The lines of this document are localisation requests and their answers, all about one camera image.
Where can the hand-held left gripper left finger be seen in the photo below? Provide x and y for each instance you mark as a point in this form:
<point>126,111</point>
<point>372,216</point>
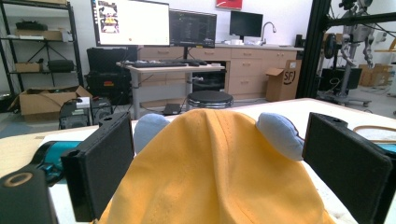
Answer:
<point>102,161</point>

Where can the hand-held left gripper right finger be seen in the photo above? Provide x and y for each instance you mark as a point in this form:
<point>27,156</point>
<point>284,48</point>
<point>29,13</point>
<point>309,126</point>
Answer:
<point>345,168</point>

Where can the yellow hat with blue ears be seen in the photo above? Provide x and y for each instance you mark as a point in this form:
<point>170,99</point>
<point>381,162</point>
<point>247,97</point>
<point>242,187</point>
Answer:
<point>211,168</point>

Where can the teal and black tool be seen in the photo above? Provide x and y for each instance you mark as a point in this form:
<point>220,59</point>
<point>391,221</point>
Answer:
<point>54,155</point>

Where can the black computer unit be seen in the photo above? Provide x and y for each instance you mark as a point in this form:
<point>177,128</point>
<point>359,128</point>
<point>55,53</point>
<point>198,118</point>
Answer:
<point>74,115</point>

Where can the open cardboard box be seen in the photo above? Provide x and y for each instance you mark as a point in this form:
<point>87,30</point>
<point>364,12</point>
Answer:
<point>40,104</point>

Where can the black equipment case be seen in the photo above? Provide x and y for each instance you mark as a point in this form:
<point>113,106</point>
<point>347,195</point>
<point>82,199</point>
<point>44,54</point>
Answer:
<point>107,76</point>

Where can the flat black box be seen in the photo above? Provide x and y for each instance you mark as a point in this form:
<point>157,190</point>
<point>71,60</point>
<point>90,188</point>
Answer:
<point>172,109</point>

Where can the pile of cardboard boxes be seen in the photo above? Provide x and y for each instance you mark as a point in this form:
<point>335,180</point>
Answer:
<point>375,74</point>

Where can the printed tall cardboard box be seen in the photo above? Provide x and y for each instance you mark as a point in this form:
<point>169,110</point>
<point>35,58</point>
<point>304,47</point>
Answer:
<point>281,82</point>

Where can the black keyboard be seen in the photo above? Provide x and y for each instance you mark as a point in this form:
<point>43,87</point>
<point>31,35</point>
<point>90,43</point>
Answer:
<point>158,64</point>

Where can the black round stool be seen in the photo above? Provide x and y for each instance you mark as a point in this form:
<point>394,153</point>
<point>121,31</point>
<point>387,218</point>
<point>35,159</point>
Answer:
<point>210,99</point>

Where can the black metal shelving rack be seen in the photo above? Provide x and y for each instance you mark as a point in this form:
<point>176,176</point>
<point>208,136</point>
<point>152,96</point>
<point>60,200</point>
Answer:
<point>74,40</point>

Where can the grey robot on stand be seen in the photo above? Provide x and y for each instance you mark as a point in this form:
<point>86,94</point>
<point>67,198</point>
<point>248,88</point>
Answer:
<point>355,37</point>

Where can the black speaker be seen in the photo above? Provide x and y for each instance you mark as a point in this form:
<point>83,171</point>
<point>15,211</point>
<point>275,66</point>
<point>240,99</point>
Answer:
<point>299,40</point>

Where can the wooden cabinet with drawers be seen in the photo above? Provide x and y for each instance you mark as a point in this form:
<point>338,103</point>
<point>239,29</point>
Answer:
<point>249,67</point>

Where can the large monitor with white screen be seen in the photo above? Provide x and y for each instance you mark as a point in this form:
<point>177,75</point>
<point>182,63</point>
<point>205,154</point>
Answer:
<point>137,21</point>

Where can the chrome faucet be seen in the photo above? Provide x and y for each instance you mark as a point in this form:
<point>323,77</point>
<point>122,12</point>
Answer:
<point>267,29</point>

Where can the monitor with dark screen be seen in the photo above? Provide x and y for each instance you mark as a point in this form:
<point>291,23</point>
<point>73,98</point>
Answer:
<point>193,28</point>

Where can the small black monitor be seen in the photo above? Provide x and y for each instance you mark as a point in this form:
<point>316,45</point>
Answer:
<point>246,24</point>

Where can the black metal frame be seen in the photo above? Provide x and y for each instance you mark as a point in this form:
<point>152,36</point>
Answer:
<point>314,46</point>

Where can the red wall picture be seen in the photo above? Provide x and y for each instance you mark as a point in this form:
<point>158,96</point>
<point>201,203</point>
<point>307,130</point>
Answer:
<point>229,3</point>

